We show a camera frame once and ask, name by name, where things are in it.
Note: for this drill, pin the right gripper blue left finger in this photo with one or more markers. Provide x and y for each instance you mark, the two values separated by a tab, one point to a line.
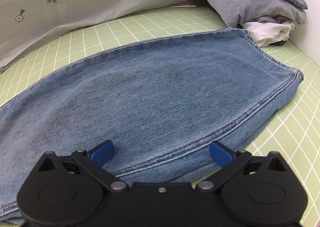
101	153

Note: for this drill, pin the dark garment under pile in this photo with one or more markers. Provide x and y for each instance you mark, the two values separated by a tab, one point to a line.
279	43

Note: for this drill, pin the grey sweatshirt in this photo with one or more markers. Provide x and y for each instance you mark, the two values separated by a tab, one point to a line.
234	12

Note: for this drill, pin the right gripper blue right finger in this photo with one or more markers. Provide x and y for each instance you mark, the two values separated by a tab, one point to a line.
221	154

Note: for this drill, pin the white folded garment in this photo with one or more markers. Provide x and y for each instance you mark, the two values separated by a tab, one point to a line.
265	30

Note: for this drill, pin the blue denim jeans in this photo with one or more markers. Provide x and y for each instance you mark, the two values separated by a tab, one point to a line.
162	102

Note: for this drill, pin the green grid bed sheet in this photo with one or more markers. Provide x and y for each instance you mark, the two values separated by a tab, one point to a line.
294	131

